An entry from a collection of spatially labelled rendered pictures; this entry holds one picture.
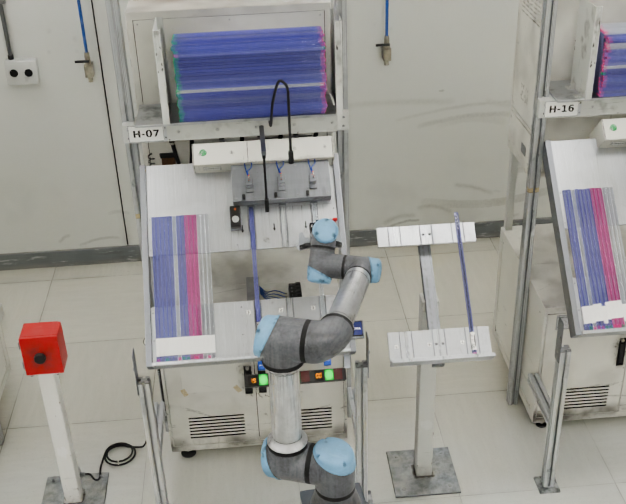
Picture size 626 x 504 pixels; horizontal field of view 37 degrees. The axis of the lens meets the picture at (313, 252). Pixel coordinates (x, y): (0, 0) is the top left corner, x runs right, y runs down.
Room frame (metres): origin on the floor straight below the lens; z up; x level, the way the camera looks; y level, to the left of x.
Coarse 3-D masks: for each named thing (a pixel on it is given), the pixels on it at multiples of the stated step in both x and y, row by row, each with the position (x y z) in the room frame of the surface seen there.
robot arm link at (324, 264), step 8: (312, 248) 2.43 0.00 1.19; (320, 248) 2.42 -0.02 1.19; (328, 248) 2.42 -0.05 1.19; (312, 256) 2.41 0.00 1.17; (320, 256) 2.40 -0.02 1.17; (328, 256) 2.40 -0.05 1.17; (336, 256) 2.40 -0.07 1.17; (312, 264) 2.40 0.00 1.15; (320, 264) 2.39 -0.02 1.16; (328, 264) 2.38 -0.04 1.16; (336, 264) 2.38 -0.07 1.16; (312, 272) 2.38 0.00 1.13; (320, 272) 2.37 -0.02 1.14; (328, 272) 2.37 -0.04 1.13; (336, 272) 2.37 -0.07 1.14; (312, 280) 2.37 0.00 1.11; (320, 280) 2.36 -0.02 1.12; (328, 280) 2.37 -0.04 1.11
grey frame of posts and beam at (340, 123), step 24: (336, 0) 3.06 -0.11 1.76; (120, 24) 3.01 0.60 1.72; (120, 48) 3.01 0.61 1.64; (120, 96) 3.01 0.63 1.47; (264, 120) 3.01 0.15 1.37; (312, 120) 3.02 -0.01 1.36; (336, 120) 3.03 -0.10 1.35; (336, 144) 3.09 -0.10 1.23; (144, 384) 2.52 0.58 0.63; (360, 384) 2.56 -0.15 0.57; (144, 408) 2.51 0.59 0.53; (360, 408) 2.56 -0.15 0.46; (360, 432) 2.56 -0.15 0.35; (360, 456) 2.56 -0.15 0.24; (360, 480) 2.56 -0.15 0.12
